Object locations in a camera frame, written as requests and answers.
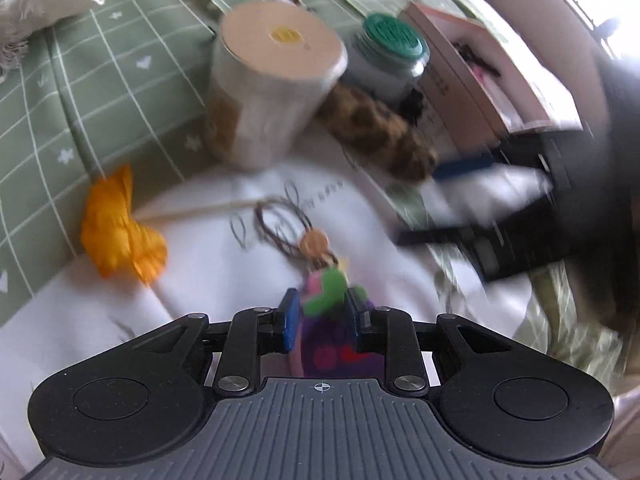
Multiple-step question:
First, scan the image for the jar with green lid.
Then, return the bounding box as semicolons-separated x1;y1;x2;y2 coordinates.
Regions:
342;13;431;107

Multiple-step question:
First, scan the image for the clear jar beige lid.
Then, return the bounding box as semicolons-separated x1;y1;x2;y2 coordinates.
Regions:
205;0;347;171

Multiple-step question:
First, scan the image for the purple eggplant sponge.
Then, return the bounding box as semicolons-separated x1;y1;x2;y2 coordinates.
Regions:
288;266;384;379

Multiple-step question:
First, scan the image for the brown hair tie with button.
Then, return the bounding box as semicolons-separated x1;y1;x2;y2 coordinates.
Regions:
252;196;342;272

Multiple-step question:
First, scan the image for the leopard fur scrunchie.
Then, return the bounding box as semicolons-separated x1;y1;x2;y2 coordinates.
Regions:
314;82;437;183

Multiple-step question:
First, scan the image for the green grid blanket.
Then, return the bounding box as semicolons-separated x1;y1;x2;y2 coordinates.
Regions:
0;0;482;326

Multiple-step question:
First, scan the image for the pink cardboard box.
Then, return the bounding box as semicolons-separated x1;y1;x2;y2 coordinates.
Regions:
399;2;580;158

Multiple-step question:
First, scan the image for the orange fabric flower stick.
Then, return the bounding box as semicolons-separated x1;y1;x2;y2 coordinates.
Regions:
79;161;262;286

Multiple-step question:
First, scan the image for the black scrunchie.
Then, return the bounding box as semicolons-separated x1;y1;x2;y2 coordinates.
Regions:
397;88;424;127

